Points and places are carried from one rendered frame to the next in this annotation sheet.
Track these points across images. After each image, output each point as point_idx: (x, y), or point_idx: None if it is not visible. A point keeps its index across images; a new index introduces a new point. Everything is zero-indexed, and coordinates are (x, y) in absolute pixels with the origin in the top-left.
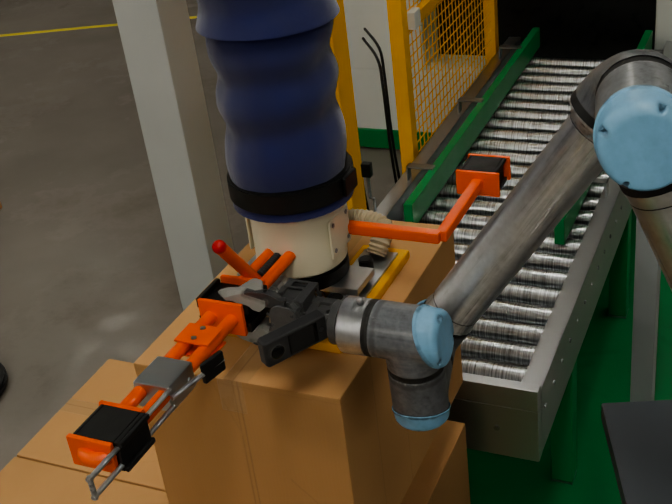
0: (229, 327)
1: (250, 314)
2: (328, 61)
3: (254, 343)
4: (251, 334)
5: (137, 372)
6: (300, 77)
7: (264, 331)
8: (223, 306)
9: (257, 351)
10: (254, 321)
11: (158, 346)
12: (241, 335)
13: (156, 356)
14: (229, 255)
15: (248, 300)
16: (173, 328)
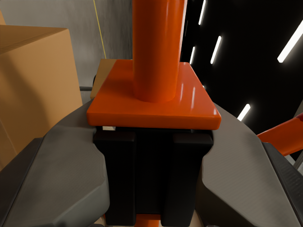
0: (167, 46)
1: (149, 155)
2: None
3: (37, 140)
4: (81, 137)
5: (55, 27)
6: None
7: (87, 191)
8: (195, 85)
9: (1, 170)
10: (127, 161)
11: (71, 67)
12: (92, 102)
13: (65, 51)
14: (286, 145)
15: (243, 151)
16: (78, 97)
